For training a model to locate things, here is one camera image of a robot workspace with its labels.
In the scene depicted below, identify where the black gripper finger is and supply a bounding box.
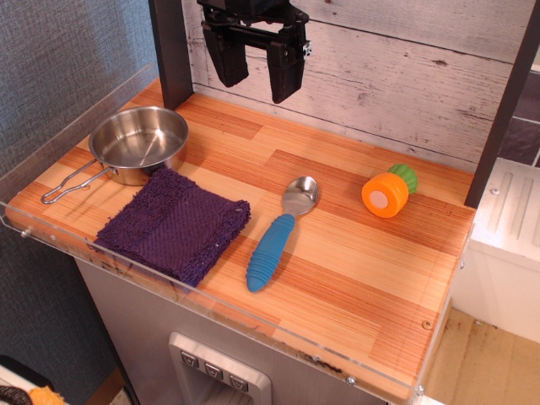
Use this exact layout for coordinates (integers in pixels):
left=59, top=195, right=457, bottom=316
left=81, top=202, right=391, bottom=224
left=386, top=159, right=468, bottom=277
left=202, top=22, right=249, bottom=88
left=267, top=41, right=305, bottom=104

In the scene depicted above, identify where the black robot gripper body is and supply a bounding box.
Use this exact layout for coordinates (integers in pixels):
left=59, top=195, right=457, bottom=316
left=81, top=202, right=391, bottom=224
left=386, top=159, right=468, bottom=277
left=198, top=1, right=311, bottom=58

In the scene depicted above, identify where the small steel saucepan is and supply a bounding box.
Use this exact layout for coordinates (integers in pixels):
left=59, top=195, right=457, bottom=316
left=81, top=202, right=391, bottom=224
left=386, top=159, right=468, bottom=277
left=40, top=106, right=189, bottom=204

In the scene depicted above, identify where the orange toy carrot piece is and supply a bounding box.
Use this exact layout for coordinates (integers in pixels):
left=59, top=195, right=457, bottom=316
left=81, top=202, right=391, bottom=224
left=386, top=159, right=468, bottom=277
left=361, top=164, right=419, bottom=219

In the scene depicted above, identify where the purple folded towel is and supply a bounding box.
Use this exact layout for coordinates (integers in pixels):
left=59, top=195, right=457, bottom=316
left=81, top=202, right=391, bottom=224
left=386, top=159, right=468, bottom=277
left=95, top=168, right=251, bottom=287

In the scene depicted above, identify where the white toy sink unit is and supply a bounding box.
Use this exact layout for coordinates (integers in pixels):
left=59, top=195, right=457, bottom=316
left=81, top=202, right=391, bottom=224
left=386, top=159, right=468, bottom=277
left=451, top=159, right=539, bottom=342

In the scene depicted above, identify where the silver dispenser button panel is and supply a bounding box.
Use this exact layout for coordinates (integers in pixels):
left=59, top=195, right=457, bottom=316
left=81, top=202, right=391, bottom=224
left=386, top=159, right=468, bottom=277
left=169, top=332, right=273, bottom=404

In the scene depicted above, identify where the orange object bottom left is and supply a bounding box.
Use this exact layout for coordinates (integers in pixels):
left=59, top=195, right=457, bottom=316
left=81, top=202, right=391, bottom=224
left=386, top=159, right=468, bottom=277
left=28, top=386, right=66, bottom=405

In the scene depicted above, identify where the dark left cabinet post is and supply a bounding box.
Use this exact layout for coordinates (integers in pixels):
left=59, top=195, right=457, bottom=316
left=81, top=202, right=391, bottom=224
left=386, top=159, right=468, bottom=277
left=148, top=0, right=193, bottom=110

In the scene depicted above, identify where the dark cabinet post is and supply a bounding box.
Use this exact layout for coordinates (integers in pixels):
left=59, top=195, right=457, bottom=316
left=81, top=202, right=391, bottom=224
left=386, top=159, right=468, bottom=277
left=464, top=1, right=539, bottom=208
left=148, top=0, right=193, bottom=110

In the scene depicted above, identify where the blue handled metal spoon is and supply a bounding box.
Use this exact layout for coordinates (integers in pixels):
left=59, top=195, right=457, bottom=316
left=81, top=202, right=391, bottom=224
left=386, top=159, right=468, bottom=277
left=246, top=176, right=319, bottom=293

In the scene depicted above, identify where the dark right cabinet post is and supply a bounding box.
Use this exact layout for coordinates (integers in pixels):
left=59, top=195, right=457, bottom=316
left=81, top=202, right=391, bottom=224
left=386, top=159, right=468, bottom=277
left=464, top=1, right=539, bottom=208

